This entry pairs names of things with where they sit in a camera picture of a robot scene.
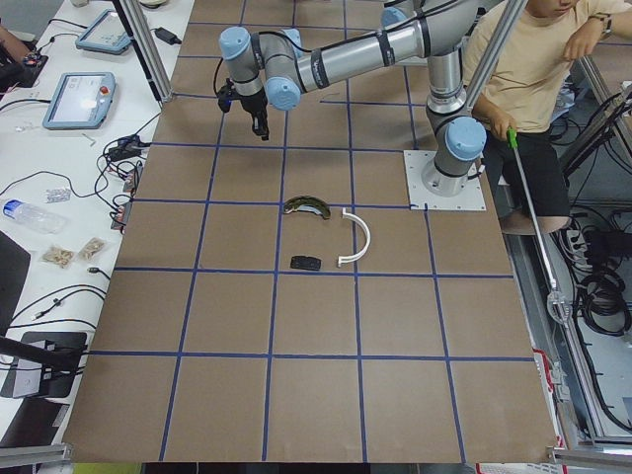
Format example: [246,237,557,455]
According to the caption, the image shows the black power adapter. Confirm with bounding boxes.
[154,27,182,45]

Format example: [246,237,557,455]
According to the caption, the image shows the seated person beige shirt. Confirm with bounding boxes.
[472,0,631,235]

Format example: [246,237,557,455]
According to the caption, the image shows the aluminium frame post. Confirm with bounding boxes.
[113,0,173,104]

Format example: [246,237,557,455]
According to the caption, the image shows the far teach pendant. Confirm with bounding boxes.
[75,9,131,55]

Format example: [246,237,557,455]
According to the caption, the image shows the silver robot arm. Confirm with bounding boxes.
[217,1,487,197]

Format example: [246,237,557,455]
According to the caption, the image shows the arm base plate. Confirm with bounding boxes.
[403,150,487,212]

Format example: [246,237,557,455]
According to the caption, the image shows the near teach pendant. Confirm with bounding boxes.
[42,72,117,130]

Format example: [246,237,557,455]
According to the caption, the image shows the clear plastic water bottle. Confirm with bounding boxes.
[1,199,68,234]

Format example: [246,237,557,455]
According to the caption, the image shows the olive green brake shoe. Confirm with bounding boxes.
[282,196,331,220]

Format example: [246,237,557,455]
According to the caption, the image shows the black brake pad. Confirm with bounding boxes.
[289,255,322,272]

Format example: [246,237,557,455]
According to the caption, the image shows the teach pendant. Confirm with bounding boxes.
[75,9,131,55]
[42,72,117,130]

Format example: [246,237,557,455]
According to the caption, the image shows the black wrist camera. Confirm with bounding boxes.
[217,78,235,114]

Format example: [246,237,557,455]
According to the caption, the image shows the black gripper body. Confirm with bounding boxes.
[241,91,268,126]

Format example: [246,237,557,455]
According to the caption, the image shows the white curved plastic part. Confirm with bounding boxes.
[337,207,371,268]

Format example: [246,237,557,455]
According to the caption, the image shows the green handled reach stick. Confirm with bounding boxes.
[507,127,572,328]

